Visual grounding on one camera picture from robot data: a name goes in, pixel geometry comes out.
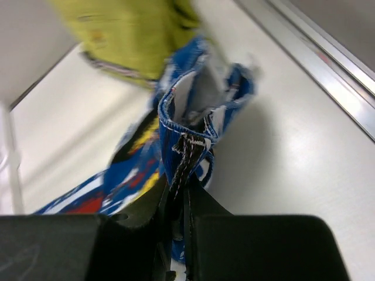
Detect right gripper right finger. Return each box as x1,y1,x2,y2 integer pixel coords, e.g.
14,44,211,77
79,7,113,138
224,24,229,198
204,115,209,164
184,182,349,280

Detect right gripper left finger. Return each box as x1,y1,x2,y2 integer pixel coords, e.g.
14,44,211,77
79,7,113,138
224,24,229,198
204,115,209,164
1,177,171,280

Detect blue white red patterned trousers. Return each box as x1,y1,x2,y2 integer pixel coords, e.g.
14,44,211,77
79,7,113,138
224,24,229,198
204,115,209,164
37,37,254,263

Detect yellow folded garment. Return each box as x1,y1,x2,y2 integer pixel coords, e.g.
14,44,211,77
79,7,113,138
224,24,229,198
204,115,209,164
51,0,200,88

